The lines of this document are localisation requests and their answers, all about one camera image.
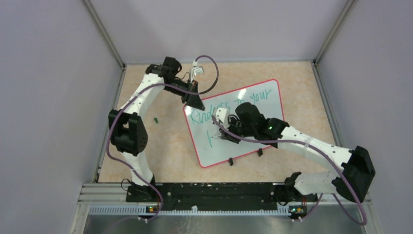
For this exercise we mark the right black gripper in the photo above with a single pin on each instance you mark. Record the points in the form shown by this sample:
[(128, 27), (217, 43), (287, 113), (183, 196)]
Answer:
[(225, 135)]

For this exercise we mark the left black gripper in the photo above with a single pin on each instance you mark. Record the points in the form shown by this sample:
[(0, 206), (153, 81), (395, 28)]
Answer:
[(192, 100)]

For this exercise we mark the white board with red frame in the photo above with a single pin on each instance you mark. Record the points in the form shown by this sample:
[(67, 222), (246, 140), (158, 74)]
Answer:
[(254, 112)]

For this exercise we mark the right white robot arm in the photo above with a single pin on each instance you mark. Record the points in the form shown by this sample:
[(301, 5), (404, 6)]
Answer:
[(351, 171)]

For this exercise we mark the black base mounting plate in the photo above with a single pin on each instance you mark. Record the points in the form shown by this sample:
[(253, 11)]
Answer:
[(242, 196)]

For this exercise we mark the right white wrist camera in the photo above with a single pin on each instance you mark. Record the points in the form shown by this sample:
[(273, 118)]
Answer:
[(221, 114)]

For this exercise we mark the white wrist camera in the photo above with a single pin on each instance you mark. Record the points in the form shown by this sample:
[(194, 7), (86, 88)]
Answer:
[(195, 70), (221, 114)]

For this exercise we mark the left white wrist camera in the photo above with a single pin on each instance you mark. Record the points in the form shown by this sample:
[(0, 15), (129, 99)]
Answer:
[(195, 70)]

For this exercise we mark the white cable duct rail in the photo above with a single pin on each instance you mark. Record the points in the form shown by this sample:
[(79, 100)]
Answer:
[(142, 210)]

